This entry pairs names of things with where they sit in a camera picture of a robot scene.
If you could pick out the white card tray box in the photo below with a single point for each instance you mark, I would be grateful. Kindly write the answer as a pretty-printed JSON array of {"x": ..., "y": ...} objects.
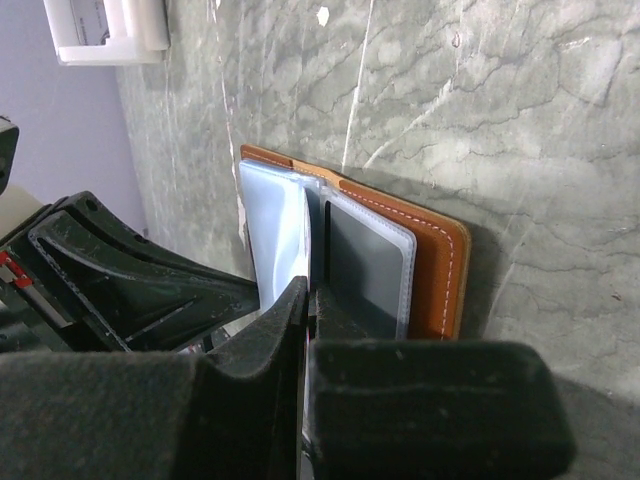
[{"x": 108, "y": 32}]

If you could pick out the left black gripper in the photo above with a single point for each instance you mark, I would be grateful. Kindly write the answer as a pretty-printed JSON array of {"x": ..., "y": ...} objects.
[{"x": 138, "y": 295}]

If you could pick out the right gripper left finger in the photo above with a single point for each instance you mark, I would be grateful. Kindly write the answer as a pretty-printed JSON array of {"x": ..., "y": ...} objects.
[{"x": 234, "y": 413}]

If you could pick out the dark credit card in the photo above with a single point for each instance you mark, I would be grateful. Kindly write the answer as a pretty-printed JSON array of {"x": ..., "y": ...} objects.
[{"x": 364, "y": 273}]

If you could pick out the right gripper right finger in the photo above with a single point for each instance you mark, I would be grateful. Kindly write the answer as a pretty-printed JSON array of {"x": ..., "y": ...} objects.
[{"x": 428, "y": 409}]

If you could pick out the brown leather card holder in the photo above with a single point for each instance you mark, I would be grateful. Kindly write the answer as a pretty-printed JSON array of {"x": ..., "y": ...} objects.
[{"x": 284, "y": 200}]

